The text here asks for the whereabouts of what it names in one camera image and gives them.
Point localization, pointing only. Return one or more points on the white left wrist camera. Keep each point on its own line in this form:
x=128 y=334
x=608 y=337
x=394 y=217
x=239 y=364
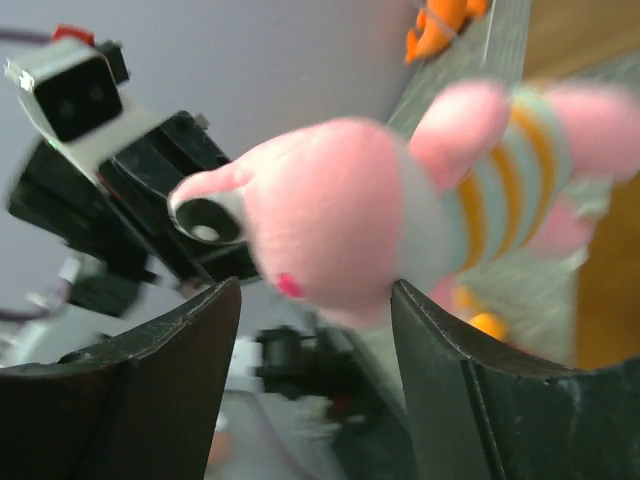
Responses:
x=69 y=93

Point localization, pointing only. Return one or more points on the pink striped plush pig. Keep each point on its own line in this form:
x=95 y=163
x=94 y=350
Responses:
x=335 y=213

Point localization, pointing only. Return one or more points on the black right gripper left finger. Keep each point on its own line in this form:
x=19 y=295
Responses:
x=141 y=405

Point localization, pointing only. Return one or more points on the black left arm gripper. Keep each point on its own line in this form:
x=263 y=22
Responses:
x=121 y=221

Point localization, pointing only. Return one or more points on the orange goldfish plush toy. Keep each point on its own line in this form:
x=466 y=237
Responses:
x=438 y=24

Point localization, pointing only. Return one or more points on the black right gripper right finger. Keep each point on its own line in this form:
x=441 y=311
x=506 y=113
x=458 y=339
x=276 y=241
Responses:
x=480 y=409

